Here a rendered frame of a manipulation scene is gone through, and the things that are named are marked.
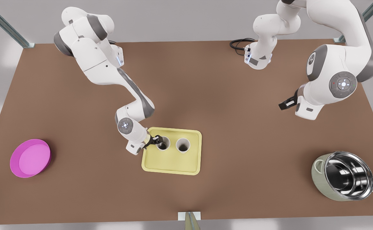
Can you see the white IKEA cup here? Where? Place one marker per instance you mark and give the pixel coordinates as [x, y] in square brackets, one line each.
[183, 146]
[163, 144]

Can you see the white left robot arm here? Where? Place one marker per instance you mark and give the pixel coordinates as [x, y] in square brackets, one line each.
[342, 60]

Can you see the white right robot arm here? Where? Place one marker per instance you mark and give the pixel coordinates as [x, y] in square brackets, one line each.
[93, 60]

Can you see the pale yellow rectangular tray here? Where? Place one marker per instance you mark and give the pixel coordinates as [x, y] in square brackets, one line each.
[173, 163]

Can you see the steel pot with green outside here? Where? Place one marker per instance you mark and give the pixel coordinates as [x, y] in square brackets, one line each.
[346, 177]

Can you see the pink round bowl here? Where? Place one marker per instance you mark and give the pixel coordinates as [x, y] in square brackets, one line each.
[30, 158]

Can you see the silver frame post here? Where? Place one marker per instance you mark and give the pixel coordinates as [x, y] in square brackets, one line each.
[369, 11]
[190, 220]
[4, 24]

